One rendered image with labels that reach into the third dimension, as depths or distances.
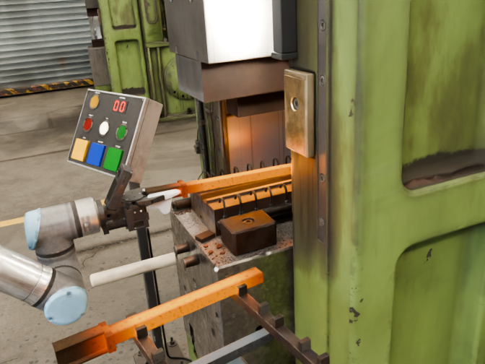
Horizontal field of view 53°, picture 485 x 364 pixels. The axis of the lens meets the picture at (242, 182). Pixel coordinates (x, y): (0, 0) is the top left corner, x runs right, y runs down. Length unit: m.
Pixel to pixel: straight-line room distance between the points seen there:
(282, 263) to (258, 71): 0.48
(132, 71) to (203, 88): 5.02
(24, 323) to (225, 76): 1.95
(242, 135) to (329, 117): 0.60
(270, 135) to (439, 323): 0.73
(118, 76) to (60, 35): 3.18
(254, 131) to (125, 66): 4.69
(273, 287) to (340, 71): 0.59
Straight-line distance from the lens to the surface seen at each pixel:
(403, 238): 1.04
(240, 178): 1.32
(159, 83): 6.11
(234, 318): 1.25
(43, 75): 9.19
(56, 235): 1.22
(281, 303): 1.30
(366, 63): 0.87
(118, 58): 6.12
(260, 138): 1.55
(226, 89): 1.18
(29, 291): 1.13
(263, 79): 1.22
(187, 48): 1.23
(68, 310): 1.15
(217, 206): 1.27
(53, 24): 9.13
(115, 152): 1.68
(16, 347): 2.66
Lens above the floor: 1.52
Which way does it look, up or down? 22 degrees down
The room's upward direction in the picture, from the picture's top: 4 degrees counter-clockwise
